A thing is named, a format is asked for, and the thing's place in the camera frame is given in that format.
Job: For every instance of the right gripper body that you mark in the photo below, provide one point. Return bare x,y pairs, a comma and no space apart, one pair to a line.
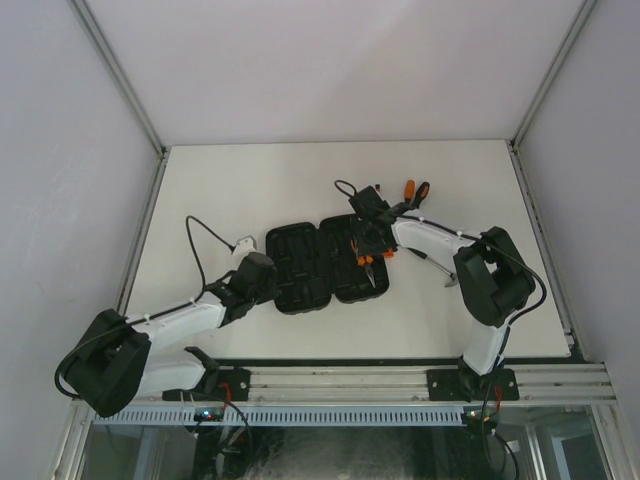
365,241

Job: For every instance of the orange black needle-nose pliers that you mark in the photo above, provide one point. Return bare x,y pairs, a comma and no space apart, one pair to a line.
365,262

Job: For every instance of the black handled long tool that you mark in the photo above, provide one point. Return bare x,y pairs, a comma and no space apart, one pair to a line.
452,277

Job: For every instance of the black orange handled screwdriver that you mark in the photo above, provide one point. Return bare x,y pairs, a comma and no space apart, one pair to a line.
420,194

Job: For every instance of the black plastic tool case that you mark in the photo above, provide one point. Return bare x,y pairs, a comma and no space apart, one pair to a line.
316,263

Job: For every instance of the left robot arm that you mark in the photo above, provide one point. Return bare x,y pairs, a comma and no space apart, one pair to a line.
119,358

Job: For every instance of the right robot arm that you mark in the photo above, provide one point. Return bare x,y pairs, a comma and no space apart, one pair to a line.
494,281

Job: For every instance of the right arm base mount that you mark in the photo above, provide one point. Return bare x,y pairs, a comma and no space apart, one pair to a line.
462,384

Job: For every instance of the grey slotted cable duct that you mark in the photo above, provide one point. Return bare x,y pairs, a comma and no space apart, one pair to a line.
288,416

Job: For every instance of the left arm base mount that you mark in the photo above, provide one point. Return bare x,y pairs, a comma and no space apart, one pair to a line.
215,380

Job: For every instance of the aluminium frame rail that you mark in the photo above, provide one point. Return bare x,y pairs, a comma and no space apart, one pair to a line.
526,384

